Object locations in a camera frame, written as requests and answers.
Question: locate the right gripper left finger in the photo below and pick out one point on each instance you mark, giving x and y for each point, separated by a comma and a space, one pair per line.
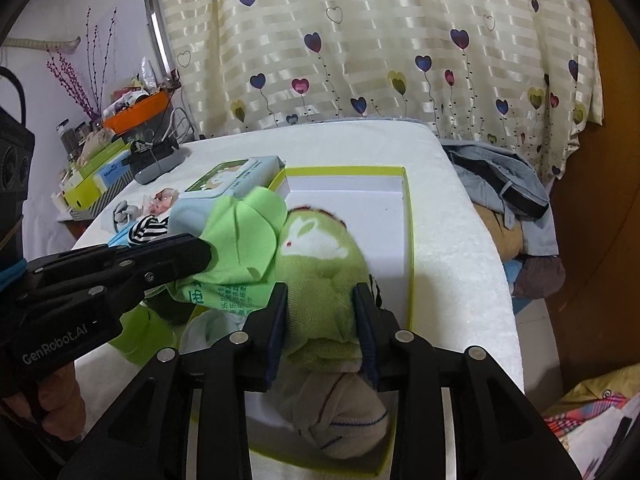
144, 433

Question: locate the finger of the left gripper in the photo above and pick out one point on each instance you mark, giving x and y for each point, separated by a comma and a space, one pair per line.
163, 260

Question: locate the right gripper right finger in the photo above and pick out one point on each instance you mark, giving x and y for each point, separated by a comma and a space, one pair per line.
462, 402

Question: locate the blue face mask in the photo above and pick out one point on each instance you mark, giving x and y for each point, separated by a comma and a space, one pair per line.
121, 238

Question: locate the light blue grey sock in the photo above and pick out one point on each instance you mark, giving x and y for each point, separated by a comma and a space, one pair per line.
124, 213

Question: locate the red snack packet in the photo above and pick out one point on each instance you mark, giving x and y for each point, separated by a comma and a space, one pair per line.
160, 202

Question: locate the green plastic bag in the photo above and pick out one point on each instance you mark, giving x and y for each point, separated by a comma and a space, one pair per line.
242, 234

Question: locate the white bandage towel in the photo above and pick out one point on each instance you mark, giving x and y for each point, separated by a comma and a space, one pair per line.
339, 414

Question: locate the green rabbit sock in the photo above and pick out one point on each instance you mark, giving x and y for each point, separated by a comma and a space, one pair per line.
320, 263

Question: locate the left hand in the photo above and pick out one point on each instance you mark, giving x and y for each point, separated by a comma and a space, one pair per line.
60, 397

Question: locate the wet wipes pack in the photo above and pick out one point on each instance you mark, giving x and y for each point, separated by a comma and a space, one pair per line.
233, 178

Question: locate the green cream jar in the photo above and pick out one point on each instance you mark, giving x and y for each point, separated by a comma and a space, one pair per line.
144, 333

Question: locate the striped cardboard tray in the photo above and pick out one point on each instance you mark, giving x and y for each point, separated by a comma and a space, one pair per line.
100, 203

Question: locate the blue tissue pack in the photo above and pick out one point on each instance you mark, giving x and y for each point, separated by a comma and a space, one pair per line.
106, 176

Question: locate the green file box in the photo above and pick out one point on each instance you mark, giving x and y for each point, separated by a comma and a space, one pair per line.
88, 183

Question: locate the VR headset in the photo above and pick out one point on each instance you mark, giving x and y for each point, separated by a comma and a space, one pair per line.
148, 161

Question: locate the colourful bedding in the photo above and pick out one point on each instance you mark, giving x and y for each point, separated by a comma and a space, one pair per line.
595, 418

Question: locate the orange tray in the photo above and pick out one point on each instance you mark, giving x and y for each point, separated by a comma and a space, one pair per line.
134, 116

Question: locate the purple decorative branches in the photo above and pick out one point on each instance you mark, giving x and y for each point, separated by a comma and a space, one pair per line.
79, 66

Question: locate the yellow-green shallow box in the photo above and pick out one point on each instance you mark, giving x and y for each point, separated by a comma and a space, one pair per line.
374, 202

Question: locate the grey clothes pile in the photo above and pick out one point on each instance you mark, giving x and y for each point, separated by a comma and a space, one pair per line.
503, 182

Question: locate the heart pattern curtain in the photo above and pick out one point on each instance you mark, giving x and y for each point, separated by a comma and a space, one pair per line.
520, 74

